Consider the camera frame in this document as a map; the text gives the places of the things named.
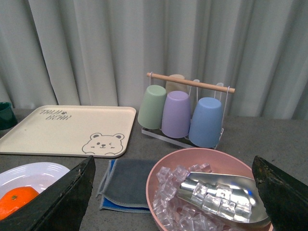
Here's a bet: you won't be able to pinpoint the dark green mug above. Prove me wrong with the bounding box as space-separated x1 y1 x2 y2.
0 102 18 130

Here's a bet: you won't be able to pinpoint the metal ice scoop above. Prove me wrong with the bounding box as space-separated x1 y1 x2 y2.
177 172 270 230

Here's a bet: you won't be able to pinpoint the grey blue folded cloth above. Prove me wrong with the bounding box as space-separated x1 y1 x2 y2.
97 159 156 214

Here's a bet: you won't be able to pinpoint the beige bear serving tray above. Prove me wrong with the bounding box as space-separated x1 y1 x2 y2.
0 105 136 158

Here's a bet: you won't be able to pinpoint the beige tumbler cup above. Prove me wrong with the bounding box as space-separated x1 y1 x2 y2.
165 74 188 94

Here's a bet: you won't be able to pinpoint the blue tumbler cup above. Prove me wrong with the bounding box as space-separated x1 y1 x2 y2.
189 97 223 148

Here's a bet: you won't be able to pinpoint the purple tumbler cup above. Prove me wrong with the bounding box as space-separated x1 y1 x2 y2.
161 91 191 139

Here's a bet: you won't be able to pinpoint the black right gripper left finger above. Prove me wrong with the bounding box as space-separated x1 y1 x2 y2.
0 155 96 231

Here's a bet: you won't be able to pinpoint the pink bowl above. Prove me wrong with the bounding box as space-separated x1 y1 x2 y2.
145 147 274 231

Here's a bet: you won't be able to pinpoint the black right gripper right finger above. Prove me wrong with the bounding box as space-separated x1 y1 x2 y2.
252 156 308 231

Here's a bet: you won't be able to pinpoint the orange mandarin fruit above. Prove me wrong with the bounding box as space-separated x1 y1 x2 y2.
0 186 39 220

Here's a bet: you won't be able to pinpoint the white round deep plate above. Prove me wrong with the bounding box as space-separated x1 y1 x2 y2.
0 162 70 197

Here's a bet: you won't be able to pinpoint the acrylic cup rack wooden handle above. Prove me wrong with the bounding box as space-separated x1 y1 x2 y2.
141 72 235 148

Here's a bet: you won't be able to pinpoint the green tumbler cup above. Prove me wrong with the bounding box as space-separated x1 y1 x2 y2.
138 85 167 129

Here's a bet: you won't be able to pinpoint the clear plastic ice cubes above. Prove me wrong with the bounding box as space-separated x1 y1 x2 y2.
153 163 252 231

